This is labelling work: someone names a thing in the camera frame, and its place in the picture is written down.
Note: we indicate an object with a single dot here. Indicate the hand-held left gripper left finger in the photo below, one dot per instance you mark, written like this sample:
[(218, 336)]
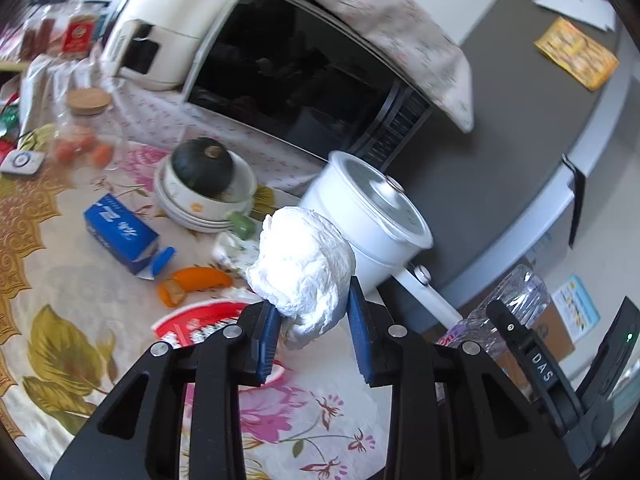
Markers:
[(267, 345)]

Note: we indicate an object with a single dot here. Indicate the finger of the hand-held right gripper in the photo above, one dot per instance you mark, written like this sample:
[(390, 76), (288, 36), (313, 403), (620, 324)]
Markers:
[(507, 327)]

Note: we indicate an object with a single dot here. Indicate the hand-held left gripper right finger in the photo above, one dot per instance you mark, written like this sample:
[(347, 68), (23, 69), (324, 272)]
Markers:
[(362, 340)]

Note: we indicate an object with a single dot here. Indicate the clear plastic bottle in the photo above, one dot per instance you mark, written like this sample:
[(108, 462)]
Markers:
[(522, 287)]

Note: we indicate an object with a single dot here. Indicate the red instant noodle cup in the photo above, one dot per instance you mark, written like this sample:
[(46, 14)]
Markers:
[(200, 317)]

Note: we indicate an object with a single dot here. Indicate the white tissue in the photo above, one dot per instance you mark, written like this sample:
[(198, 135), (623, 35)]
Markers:
[(300, 270)]

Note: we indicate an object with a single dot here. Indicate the orange peel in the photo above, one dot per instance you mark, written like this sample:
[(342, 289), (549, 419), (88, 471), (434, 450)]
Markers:
[(200, 280)]

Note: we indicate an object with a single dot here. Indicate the blue carton box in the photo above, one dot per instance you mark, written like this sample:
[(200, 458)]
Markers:
[(120, 232)]

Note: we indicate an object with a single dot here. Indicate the white green tissue pack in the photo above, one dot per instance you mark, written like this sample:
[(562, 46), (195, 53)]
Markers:
[(232, 250)]

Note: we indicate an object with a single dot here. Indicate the white plate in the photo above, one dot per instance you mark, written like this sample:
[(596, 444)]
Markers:
[(172, 205), (195, 225)]

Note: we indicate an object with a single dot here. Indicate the white electric cooking pot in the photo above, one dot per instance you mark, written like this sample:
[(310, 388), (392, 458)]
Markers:
[(372, 195)]

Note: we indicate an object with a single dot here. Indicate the stack of white bowls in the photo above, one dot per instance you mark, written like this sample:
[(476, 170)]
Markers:
[(240, 195)]

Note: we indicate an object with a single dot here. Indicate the dark green kabocha squash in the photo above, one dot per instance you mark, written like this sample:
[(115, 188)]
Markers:
[(202, 165)]

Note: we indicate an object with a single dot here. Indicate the small-flower white cloth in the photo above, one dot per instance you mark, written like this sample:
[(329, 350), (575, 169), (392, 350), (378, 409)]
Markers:
[(150, 110)]

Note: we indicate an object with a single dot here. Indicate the black microwave oven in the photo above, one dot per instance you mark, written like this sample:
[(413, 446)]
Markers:
[(300, 75)]

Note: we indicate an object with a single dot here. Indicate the yellow patterned fridge note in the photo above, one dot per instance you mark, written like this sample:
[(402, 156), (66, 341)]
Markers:
[(575, 52)]

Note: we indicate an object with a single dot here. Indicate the glass pitcher with wooden lid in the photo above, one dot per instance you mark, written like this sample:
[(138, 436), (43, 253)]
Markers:
[(89, 102)]

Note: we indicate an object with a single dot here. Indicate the white device with round button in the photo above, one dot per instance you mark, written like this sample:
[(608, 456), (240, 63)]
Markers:
[(20, 161)]

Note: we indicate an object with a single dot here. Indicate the floral microwave cover cloth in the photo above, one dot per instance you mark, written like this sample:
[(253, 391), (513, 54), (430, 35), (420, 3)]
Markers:
[(400, 25)]

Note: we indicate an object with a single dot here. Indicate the white paper sheet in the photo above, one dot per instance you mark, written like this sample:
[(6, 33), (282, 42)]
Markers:
[(575, 2)]

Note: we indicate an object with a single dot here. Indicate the white air fryer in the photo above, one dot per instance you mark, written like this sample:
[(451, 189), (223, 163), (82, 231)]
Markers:
[(170, 5)]

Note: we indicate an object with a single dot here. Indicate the jar with red label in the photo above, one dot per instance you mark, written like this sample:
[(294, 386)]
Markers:
[(79, 35)]

